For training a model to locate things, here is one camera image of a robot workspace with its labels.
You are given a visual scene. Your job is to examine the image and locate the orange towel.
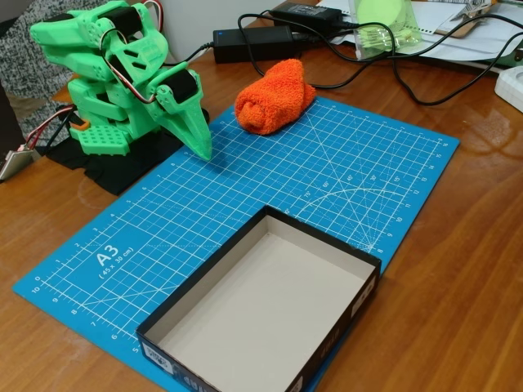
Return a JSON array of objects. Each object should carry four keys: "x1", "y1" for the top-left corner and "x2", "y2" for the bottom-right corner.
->
[{"x1": 235, "y1": 58, "x2": 317, "y2": 136}]

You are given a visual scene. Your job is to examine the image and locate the blue A3 cutting mat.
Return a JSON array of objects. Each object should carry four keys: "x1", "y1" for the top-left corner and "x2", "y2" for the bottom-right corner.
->
[{"x1": 11, "y1": 96, "x2": 461, "y2": 392}]

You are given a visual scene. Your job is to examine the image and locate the large black power adapter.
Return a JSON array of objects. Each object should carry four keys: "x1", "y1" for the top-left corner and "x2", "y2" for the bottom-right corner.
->
[{"x1": 212, "y1": 24, "x2": 306, "y2": 65}]

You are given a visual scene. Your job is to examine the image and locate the slim black power adapter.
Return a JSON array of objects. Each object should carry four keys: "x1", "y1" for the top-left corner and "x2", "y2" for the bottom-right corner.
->
[{"x1": 269, "y1": 1, "x2": 343, "y2": 26}]

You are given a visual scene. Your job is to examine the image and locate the grey speckled fabric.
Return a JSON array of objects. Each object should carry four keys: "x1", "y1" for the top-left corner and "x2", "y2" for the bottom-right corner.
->
[{"x1": 0, "y1": 0, "x2": 108, "y2": 138}]

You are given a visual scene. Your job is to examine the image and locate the grey controller board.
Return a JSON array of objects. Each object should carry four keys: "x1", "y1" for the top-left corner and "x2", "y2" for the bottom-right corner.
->
[{"x1": 0, "y1": 148, "x2": 42, "y2": 183}]

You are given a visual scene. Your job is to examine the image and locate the black cardboard box white inside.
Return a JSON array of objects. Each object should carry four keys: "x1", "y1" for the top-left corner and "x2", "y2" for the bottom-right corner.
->
[{"x1": 136, "y1": 205, "x2": 382, "y2": 392}]

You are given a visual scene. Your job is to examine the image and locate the green transparent plastic cup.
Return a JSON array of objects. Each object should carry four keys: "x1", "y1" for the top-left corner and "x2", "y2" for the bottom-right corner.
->
[{"x1": 351, "y1": 0, "x2": 422, "y2": 62}]

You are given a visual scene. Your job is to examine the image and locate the white paper sheets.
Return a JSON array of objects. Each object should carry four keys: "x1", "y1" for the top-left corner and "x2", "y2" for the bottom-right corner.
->
[{"x1": 316, "y1": 0, "x2": 523, "y2": 65}]

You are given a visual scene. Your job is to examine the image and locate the brown clipboard with metal clip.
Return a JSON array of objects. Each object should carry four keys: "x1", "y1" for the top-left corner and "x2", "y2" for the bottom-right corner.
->
[{"x1": 433, "y1": 0, "x2": 498, "y2": 38}]

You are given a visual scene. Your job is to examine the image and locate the black power cable to adapter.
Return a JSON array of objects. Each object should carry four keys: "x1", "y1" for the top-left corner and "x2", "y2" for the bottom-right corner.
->
[{"x1": 163, "y1": 42, "x2": 216, "y2": 69}]

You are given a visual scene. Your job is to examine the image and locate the white red black servo wire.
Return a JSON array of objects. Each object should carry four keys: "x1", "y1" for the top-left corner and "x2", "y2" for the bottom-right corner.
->
[{"x1": 100, "y1": 28, "x2": 159, "y2": 104}]

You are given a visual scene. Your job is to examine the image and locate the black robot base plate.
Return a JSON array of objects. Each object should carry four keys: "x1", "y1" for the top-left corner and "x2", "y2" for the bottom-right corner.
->
[{"x1": 44, "y1": 129, "x2": 186, "y2": 197}]

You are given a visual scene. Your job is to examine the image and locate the long black looping cable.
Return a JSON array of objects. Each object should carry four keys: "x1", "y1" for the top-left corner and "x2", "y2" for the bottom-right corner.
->
[
  {"x1": 238, "y1": 12, "x2": 523, "y2": 89},
  {"x1": 296, "y1": 30, "x2": 523, "y2": 106}
]

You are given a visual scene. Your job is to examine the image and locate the red and black wire bundle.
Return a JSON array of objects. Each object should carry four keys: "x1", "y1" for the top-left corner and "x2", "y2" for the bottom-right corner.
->
[{"x1": 24, "y1": 105, "x2": 79, "y2": 153}]

